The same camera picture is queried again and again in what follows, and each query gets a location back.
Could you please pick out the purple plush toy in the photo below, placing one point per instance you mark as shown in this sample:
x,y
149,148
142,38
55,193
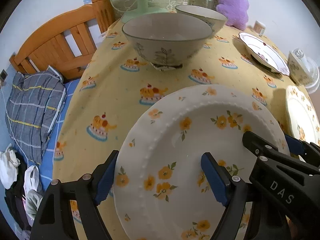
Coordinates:
x,y
235,11

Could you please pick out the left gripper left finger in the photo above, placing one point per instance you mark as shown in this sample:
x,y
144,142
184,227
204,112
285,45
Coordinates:
x,y
54,219

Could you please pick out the wooden bed headboard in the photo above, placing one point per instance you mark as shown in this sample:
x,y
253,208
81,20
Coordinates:
x,y
64,42

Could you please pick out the small yellow floral plate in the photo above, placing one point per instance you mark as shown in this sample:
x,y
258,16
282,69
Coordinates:
x,y
160,190

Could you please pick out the large yellow floral plate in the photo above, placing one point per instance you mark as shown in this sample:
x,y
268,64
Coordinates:
x,y
301,117

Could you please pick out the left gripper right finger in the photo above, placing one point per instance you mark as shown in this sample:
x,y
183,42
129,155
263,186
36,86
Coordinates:
x,y
230,191

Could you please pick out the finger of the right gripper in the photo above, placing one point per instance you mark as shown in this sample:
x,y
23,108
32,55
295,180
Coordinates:
x,y
261,148
307,151

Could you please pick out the wall socket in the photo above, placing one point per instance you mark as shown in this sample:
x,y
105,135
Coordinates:
x,y
3,75

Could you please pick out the yellow cake print tablecloth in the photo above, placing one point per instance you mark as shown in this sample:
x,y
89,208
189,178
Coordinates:
x,y
118,87

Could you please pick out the white standing fan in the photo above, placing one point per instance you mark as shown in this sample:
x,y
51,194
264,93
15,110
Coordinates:
x,y
312,87

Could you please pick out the grey plaid pillow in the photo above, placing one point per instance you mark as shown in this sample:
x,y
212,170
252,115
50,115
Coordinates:
x,y
32,109

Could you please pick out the green leaf bowl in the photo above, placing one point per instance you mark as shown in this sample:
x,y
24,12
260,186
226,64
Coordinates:
x,y
298,67

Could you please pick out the cotton swab container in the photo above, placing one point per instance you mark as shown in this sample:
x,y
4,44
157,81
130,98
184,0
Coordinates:
x,y
259,28

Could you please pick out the red trimmed white plate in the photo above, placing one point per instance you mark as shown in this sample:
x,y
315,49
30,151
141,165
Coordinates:
x,y
264,54

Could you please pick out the pile of clothes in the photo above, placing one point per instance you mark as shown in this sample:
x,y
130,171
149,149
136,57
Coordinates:
x,y
20,181

